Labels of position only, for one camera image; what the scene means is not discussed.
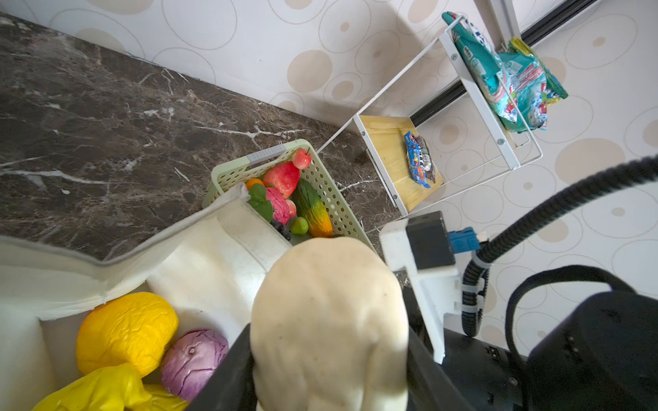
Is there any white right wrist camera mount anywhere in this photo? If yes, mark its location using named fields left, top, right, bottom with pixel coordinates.
left=379, top=211, right=488, bottom=364

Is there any green orange mango toy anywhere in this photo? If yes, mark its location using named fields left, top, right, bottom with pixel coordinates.
left=291, top=179, right=333, bottom=238

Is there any white wire wooden shelf rack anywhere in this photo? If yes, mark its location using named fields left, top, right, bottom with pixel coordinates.
left=318, top=1, right=556, bottom=223

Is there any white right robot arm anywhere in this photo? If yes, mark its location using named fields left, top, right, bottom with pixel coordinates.
left=462, top=156, right=657, bottom=410

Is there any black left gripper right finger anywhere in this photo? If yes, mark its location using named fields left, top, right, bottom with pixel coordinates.
left=406, top=330, right=474, bottom=411

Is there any pink dragon fruit toy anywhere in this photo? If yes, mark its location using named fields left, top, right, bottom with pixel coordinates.
left=267, top=188, right=296, bottom=225

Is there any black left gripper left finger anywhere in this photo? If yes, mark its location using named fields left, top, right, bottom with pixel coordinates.
left=185, top=324, right=257, bottom=411

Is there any white canvas grocery bag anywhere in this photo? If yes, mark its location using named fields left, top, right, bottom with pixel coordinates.
left=1, top=188, right=291, bottom=410

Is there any white cauliflower toy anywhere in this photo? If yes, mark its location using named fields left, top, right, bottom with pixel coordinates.
left=250, top=237, right=410, bottom=410

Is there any yellow green snack bag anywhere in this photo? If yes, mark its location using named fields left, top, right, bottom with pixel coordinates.
left=508, top=37, right=570, bottom=104

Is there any light green perforated basket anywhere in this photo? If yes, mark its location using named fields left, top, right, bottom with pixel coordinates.
left=202, top=140, right=372, bottom=247

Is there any yellow lemon toy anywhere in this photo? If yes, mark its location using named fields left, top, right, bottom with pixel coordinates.
left=34, top=363, right=188, bottom=410

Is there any brown chocolate bar packet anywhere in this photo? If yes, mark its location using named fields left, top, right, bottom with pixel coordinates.
left=416, top=135, right=436, bottom=183

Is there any blue candy packet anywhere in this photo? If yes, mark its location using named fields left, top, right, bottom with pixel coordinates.
left=404, top=132, right=431, bottom=189

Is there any teal candy snack bag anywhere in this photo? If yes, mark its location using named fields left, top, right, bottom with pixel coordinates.
left=500, top=52, right=548, bottom=133

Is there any black grape bunch toy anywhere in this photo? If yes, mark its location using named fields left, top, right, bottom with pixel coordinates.
left=270, top=220, right=292, bottom=241

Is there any green candy snack bag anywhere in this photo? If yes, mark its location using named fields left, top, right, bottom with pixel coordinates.
left=442, top=11, right=519, bottom=124

